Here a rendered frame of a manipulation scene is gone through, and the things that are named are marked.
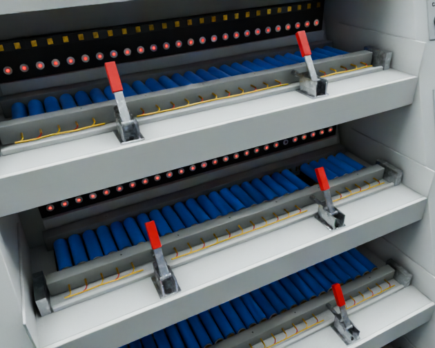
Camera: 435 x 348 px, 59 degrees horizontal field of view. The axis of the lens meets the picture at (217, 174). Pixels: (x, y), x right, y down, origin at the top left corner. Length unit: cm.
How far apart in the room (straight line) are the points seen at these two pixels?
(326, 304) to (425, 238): 21
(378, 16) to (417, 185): 29
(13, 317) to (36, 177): 15
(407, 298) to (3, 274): 64
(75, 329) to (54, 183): 17
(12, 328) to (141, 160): 22
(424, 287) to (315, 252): 27
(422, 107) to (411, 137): 5
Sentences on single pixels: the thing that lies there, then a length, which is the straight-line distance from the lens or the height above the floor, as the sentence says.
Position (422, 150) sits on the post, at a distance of 71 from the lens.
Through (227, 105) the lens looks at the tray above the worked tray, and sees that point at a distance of 53.
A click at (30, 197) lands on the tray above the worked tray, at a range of 46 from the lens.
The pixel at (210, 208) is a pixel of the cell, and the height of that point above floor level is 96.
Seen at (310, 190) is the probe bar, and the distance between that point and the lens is 65.
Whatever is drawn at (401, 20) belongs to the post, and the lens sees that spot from 70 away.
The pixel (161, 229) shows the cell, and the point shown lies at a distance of 58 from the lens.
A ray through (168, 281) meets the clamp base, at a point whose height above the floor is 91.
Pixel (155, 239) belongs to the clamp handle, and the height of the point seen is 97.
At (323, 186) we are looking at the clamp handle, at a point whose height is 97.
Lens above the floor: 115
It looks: 13 degrees down
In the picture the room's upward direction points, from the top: 11 degrees counter-clockwise
